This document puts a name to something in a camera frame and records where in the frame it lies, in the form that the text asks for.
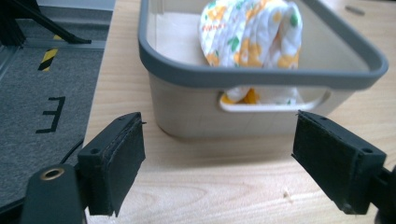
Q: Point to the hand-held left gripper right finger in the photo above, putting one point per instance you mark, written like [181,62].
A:
[334,158]

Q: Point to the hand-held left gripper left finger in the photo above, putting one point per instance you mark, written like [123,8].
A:
[112,161]

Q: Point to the beige bin with grey rim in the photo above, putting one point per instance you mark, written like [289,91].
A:
[218,84]

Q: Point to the white floral printed cloth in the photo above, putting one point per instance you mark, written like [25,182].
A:
[252,37]

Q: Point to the black tape letter mark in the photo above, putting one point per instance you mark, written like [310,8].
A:
[53,114]

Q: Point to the yellow black hazard tape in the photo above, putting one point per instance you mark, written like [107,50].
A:
[48,57]

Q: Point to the black stand leg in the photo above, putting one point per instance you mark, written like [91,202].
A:
[37,21]

